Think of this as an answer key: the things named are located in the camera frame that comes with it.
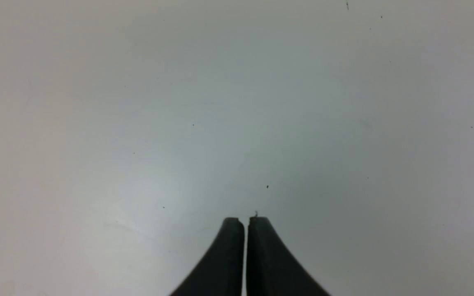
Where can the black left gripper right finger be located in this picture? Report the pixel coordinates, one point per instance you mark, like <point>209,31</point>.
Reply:
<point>271,269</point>

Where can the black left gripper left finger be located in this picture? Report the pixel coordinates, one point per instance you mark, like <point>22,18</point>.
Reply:
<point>219,272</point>

